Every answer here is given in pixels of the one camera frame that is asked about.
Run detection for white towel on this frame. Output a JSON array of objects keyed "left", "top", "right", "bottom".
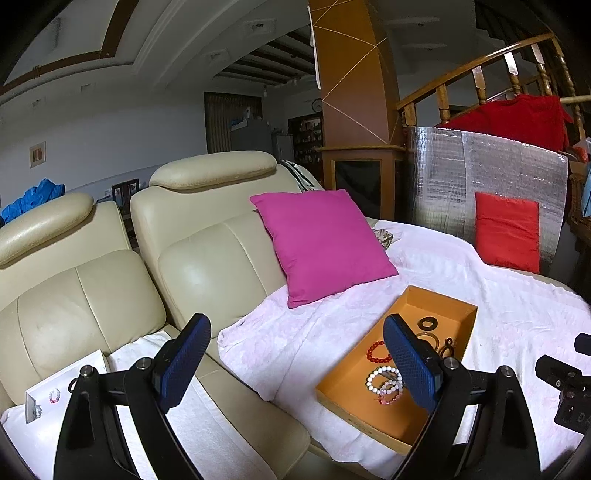
[{"left": 0, "top": 323, "right": 278, "bottom": 480}]

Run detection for pink pillow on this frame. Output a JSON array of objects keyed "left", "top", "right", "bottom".
[{"left": 250, "top": 188, "right": 399, "bottom": 309}]

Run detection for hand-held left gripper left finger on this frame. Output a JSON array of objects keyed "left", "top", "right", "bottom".
[{"left": 53, "top": 313, "right": 212, "bottom": 480}]

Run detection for red cloth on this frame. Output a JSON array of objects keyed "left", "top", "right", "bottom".
[{"left": 436, "top": 95, "right": 573, "bottom": 153}]

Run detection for orange box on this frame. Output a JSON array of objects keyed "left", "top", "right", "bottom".
[{"left": 315, "top": 285, "right": 478, "bottom": 455}]

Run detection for cream leather sofa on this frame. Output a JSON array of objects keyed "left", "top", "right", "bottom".
[{"left": 0, "top": 150, "right": 333, "bottom": 480}]

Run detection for grey refrigerator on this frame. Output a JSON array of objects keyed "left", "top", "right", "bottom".
[{"left": 228, "top": 117, "right": 278, "bottom": 160}]

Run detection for red bead bracelet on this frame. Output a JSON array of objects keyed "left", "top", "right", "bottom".
[{"left": 366, "top": 340, "right": 393, "bottom": 363}]

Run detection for blue cloth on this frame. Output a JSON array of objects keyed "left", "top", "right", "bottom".
[{"left": 0, "top": 179, "right": 66, "bottom": 224}]

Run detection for striped cloth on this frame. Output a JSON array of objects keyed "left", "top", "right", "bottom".
[{"left": 279, "top": 159, "right": 324, "bottom": 192}]

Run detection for white blanket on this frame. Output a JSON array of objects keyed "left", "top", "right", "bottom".
[{"left": 217, "top": 219, "right": 591, "bottom": 480}]

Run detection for dark wooden shelf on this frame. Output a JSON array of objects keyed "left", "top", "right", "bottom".
[{"left": 288, "top": 115, "right": 324, "bottom": 167}]

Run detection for white flat box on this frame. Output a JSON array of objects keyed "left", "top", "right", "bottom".
[{"left": 25, "top": 349, "right": 112, "bottom": 423}]

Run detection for pink bead bracelet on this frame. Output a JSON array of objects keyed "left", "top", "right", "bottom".
[{"left": 378, "top": 381, "right": 407, "bottom": 407}]

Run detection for red pillow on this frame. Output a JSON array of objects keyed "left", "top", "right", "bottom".
[{"left": 475, "top": 191, "right": 541, "bottom": 274}]

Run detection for white pearl bracelet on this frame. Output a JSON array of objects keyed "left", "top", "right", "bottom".
[{"left": 366, "top": 366, "right": 400, "bottom": 393}]

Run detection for silver insulation sheet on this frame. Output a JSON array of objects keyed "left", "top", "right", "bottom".
[{"left": 404, "top": 126, "right": 570, "bottom": 273}]

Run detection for small picture frames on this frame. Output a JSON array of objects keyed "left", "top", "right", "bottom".
[{"left": 111, "top": 179, "right": 140, "bottom": 208}]

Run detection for wooden stair railing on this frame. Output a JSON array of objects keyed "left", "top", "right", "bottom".
[{"left": 397, "top": 32, "right": 591, "bottom": 153}]

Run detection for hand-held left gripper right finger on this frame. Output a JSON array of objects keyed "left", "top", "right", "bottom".
[{"left": 382, "top": 314, "right": 541, "bottom": 480}]

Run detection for wooden pillar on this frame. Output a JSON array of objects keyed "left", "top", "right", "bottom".
[{"left": 308, "top": 0, "right": 407, "bottom": 222}]

